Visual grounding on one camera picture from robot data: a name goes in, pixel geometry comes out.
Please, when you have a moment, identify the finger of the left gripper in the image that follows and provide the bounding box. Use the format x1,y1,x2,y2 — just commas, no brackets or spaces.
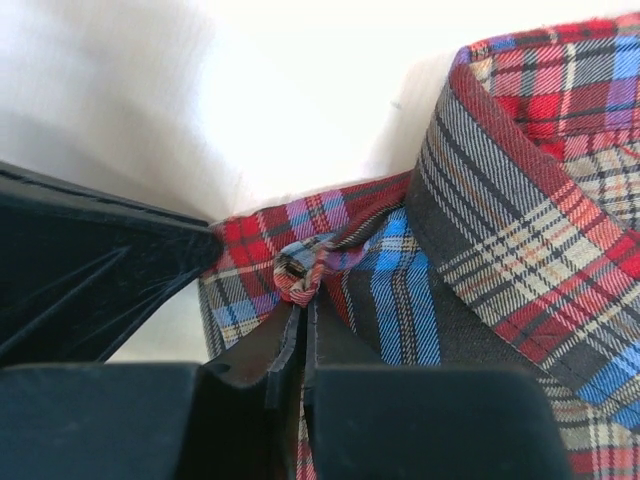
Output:
1,163,222,365

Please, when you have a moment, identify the plaid long sleeve shirt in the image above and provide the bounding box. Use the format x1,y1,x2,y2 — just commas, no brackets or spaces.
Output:
199,13,639,479

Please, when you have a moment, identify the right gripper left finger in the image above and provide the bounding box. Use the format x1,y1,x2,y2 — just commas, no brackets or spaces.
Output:
1,303,300,479

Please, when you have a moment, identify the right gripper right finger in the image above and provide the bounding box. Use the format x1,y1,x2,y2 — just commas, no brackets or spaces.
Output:
304,299,572,479

